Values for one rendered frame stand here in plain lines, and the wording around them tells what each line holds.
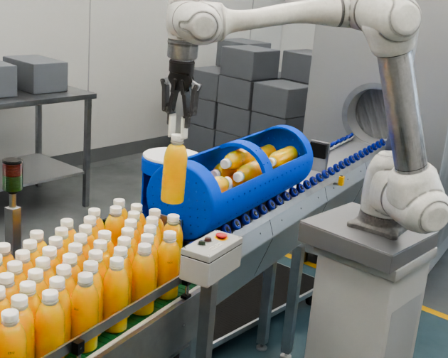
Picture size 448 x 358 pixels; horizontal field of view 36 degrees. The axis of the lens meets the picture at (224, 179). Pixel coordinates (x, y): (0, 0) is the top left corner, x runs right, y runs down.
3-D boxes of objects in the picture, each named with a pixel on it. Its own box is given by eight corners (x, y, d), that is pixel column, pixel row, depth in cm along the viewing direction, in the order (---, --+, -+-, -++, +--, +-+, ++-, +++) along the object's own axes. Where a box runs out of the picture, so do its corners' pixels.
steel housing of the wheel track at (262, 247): (382, 195, 427) (390, 142, 417) (192, 342, 245) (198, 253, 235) (338, 185, 440) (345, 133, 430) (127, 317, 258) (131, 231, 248)
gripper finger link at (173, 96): (176, 79, 204) (172, 78, 204) (168, 115, 208) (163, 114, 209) (183, 78, 207) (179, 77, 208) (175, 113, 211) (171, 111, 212)
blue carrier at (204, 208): (313, 188, 314) (313, 126, 307) (215, 246, 240) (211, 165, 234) (257, 182, 328) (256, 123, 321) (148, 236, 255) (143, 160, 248)
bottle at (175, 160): (169, 204, 211) (174, 145, 206) (156, 197, 216) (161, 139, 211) (188, 201, 216) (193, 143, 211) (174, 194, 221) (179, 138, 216)
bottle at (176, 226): (177, 279, 228) (180, 226, 223) (156, 276, 229) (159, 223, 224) (182, 270, 235) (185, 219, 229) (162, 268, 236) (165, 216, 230)
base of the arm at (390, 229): (416, 224, 251) (419, 210, 249) (395, 241, 233) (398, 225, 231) (368, 211, 260) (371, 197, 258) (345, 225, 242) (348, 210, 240)
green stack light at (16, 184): (27, 189, 224) (27, 174, 223) (12, 193, 219) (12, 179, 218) (13, 185, 227) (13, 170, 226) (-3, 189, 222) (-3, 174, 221)
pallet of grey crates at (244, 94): (326, 177, 676) (342, 54, 641) (277, 193, 617) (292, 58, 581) (232, 149, 748) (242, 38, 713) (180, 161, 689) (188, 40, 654)
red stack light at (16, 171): (27, 174, 223) (27, 163, 222) (12, 178, 218) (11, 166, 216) (13, 170, 226) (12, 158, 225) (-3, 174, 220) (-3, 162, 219)
